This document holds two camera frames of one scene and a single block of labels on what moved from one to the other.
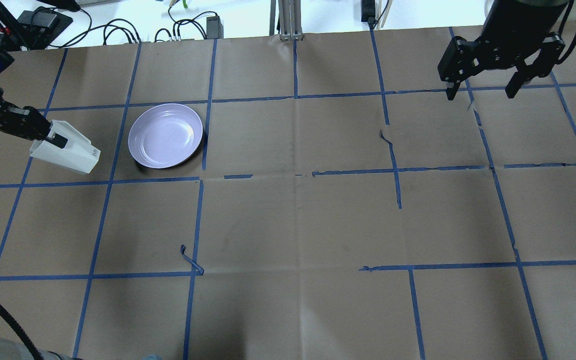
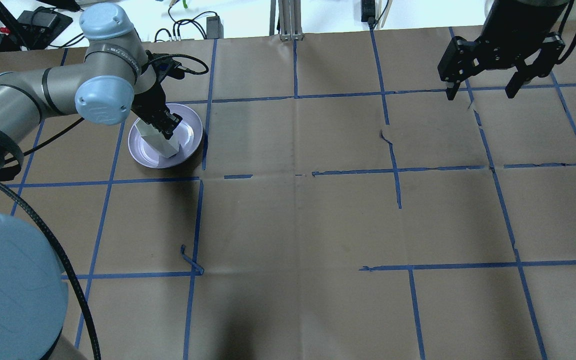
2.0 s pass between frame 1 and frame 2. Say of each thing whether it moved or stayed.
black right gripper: stayed
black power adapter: stayed
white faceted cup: moved
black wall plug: stayed
